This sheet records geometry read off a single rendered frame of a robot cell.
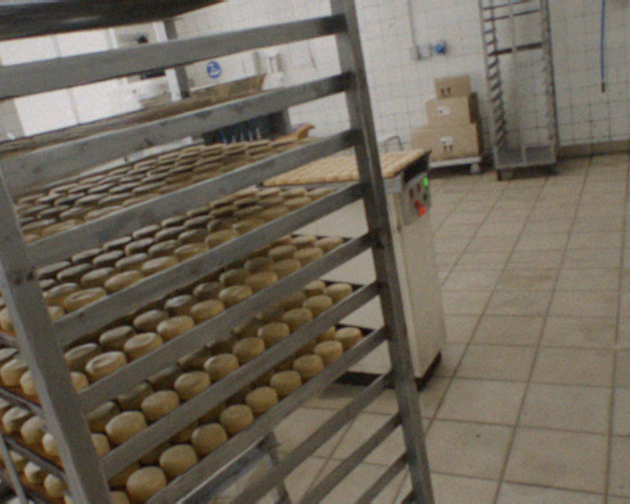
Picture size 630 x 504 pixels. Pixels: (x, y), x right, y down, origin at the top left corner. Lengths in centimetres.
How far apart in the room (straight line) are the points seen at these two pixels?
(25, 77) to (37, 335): 27
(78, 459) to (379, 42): 615
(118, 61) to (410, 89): 592
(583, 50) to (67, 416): 590
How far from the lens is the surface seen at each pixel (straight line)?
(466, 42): 647
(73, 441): 78
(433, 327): 274
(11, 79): 75
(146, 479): 95
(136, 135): 81
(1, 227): 70
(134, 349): 88
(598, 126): 642
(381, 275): 115
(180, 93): 139
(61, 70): 78
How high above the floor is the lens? 138
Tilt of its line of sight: 17 degrees down
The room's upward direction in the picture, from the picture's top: 11 degrees counter-clockwise
